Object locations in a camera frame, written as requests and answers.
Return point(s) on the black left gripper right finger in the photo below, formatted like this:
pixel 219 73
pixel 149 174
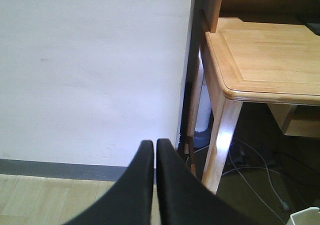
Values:
pixel 183 199

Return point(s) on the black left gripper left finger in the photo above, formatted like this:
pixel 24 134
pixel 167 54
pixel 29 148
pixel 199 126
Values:
pixel 129 200

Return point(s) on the white plastic trash bin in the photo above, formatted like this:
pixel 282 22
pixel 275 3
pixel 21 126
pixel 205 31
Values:
pixel 308 216

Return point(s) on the wooden keyboard tray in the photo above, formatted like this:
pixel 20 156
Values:
pixel 297 120

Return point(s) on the light wooden desk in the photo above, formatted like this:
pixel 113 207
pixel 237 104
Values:
pixel 256 51

